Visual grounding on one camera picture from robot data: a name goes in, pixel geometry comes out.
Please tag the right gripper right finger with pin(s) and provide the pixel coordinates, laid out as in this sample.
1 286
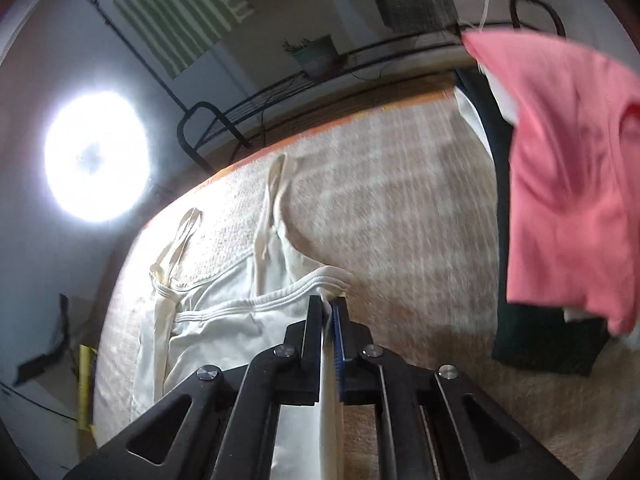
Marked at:
355 382

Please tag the white folded garment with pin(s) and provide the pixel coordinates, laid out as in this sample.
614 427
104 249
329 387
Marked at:
488 108

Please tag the black metal shoe rack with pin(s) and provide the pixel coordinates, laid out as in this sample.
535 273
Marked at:
348 63

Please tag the round bright lamp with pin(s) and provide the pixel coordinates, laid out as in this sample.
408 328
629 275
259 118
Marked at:
96 157

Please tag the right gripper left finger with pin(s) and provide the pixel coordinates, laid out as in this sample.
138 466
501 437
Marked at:
300 380

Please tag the cream white camisole top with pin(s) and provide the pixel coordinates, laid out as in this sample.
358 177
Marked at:
208 376

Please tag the pink folded garment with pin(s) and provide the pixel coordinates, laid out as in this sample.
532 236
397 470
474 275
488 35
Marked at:
574 183

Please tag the dark green folded garment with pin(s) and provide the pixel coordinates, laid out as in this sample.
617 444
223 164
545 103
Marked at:
538 338

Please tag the green striped wall hanging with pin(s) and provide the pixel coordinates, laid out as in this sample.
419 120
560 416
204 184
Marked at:
179 32

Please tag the yellow stick on floor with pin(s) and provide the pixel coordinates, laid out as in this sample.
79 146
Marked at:
85 385

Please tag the potted plant in grey pot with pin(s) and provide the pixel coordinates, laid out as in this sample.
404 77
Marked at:
316 58

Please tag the plaid beige bed cover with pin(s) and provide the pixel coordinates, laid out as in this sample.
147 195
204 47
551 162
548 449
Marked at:
403 198

